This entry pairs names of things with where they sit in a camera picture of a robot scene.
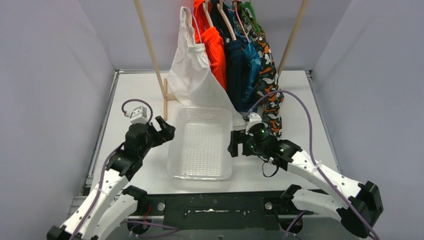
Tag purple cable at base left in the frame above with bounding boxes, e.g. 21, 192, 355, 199
124, 219, 180, 239

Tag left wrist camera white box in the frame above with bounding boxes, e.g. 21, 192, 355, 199
130, 106, 148, 124

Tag white shorts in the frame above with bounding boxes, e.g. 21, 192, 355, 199
167, 6, 245, 127

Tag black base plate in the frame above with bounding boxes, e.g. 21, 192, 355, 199
127, 190, 300, 231

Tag navy blue shorts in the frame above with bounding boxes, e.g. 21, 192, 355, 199
210, 0, 245, 112

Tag wooden clothes rack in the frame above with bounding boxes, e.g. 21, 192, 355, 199
134, 0, 309, 120

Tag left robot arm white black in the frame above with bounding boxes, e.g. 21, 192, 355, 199
46, 116, 176, 240

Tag clear plastic basket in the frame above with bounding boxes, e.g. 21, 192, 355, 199
167, 106, 233, 181

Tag lilac hanger of white shorts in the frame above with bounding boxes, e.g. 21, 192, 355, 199
190, 5, 203, 44

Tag purple cable at base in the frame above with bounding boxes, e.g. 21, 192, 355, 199
281, 210, 307, 240
124, 219, 180, 239

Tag wooden hanger of orange shorts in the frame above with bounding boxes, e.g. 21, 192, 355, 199
202, 0, 214, 28

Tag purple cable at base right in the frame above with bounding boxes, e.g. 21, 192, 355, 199
281, 210, 307, 240

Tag green hanger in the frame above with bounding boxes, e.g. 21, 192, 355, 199
238, 1, 262, 36

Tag pink hanger of blue shorts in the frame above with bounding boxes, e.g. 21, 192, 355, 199
233, 0, 250, 43

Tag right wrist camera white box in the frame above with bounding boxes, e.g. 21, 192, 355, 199
245, 112, 263, 135

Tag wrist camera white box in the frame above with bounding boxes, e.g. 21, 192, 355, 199
245, 112, 263, 135
130, 106, 148, 124

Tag wooden hanger of navy shorts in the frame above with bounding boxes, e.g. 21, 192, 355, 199
217, 0, 237, 41

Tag blue patterned shorts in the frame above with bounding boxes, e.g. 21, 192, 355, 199
230, 2, 261, 112

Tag camouflage orange grey shorts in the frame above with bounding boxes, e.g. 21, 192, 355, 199
241, 10, 284, 138

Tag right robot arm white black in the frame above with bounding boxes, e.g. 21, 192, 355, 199
228, 123, 384, 240

